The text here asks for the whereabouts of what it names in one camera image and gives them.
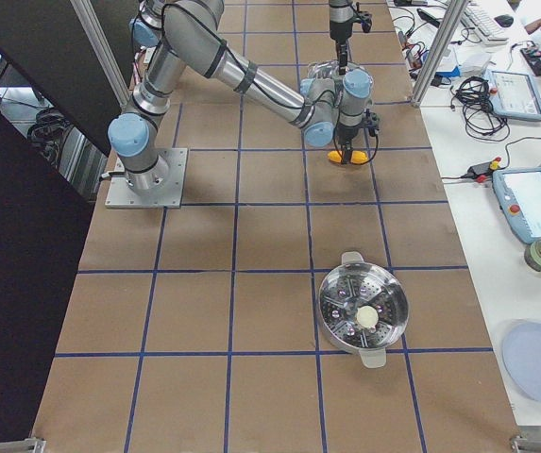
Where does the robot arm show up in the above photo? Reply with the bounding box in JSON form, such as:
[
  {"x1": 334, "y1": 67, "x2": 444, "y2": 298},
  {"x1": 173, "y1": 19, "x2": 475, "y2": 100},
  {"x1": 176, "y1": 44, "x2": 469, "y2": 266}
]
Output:
[
  {"x1": 329, "y1": 0, "x2": 353, "y2": 76},
  {"x1": 108, "y1": 1, "x2": 378, "y2": 195}
]

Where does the near teach pendant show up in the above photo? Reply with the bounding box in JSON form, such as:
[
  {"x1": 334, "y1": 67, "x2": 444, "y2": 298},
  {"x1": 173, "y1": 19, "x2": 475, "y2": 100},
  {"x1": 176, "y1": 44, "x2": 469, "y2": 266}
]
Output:
[{"x1": 492, "y1": 167, "x2": 541, "y2": 244}]

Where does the white keyboard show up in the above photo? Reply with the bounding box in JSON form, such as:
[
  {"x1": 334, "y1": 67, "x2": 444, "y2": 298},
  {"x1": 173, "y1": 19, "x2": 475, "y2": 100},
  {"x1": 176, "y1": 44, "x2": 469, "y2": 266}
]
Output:
[{"x1": 460, "y1": 2, "x2": 509, "y2": 46}]

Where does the blue plate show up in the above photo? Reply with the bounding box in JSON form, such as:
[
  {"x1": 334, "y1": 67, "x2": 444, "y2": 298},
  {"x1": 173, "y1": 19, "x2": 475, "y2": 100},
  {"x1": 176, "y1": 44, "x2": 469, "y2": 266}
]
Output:
[{"x1": 501, "y1": 322, "x2": 541, "y2": 403}]

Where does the yellow corn cob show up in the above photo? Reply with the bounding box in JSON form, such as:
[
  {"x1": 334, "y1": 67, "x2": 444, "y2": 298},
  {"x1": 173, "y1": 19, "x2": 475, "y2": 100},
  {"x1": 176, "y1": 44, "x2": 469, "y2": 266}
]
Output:
[{"x1": 327, "y1": 150, "x2": 369, "y2": 165}]

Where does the steel steamer pot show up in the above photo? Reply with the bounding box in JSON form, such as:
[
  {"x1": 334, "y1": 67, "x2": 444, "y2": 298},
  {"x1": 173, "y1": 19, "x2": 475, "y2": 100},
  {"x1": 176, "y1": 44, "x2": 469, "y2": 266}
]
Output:
[{"x1": 315, "y1": 251, "x2": 409, "y2": 369}]

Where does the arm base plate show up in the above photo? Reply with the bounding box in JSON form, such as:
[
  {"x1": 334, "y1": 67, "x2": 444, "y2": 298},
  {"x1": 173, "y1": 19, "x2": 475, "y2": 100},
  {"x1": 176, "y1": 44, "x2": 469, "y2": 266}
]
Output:
[{"x1": 105, "y1": 148, "x2": 189, "y2": 209}]

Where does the black cable bundle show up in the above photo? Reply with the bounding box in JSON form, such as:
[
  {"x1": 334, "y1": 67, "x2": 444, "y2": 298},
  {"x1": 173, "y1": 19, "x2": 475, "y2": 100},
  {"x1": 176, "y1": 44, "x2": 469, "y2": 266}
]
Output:
[{"x1": 449, "y1": 77, "x2": 510, "y2": 141}]

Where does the far teach pendant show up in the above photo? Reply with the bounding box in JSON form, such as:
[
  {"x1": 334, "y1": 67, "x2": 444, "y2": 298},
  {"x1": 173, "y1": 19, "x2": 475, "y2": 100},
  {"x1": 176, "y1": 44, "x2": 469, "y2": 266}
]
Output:
[{"x1": 483, "y1": 69, "x2": 541, "y2": 122}]

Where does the aluminium frame post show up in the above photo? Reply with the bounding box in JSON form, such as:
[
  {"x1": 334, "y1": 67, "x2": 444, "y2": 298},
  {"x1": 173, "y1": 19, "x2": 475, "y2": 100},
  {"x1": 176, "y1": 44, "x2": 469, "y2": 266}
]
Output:
[{"x1": 411, "y1": 0, "x2": 467, "y2": 108}]

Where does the white bun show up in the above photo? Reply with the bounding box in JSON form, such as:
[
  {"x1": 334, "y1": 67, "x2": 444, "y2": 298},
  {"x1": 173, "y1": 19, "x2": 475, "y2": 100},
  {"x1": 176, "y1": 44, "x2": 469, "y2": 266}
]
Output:
[{"x1": 355, "y1": 306, "x2": 379, "y2": 329}]

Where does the teach pendant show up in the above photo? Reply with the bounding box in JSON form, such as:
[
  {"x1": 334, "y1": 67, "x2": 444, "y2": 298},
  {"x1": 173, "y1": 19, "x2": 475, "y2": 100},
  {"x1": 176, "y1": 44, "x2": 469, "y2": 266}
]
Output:
[
  {"x1": 483, "y1": 69, "x2": 541, "y2": 122},
  {"x1": 492, "y1": 167, "x2": 541, "y2": 244}
]

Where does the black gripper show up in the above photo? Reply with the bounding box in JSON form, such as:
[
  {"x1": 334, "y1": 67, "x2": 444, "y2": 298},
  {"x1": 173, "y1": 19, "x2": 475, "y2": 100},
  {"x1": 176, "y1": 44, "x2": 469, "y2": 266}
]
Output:
[
  {"x1": 330, "y1": 21, "x2": 351, "y2": 76},
  {"x1": 335, "y1": 123, "x2": 361, "y2": 164}
]

